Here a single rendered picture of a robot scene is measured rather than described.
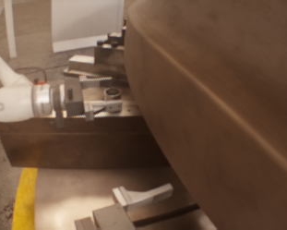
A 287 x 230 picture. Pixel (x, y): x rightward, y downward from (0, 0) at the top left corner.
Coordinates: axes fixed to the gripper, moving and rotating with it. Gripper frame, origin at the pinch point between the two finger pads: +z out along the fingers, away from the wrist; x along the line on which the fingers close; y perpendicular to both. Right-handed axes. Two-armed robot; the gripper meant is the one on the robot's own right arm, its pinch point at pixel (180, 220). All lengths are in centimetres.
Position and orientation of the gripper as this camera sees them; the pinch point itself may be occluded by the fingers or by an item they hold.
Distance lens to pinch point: 39.3
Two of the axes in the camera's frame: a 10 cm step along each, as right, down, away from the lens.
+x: 4.6, 5.5, -7.0
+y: -1.0, 8.1, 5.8
